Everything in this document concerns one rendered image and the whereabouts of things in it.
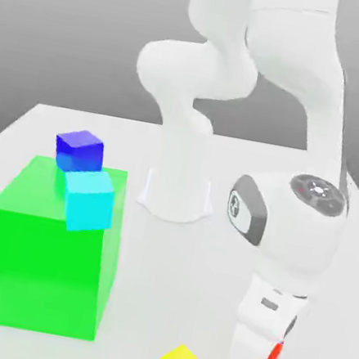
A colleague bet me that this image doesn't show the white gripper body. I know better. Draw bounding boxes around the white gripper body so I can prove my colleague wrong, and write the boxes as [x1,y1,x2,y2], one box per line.
[227,319,286,359]

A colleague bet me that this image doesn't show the small cyan cube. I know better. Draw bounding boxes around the small cyan cube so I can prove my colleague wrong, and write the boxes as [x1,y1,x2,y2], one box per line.
[56,164,122,239]

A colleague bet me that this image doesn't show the small blue cube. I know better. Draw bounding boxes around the small blue cube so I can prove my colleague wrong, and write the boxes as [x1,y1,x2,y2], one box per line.
[49,124,110,179]

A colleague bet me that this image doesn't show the large green box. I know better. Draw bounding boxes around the large green box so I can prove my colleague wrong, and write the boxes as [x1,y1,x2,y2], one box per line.
[0,147,135,346]

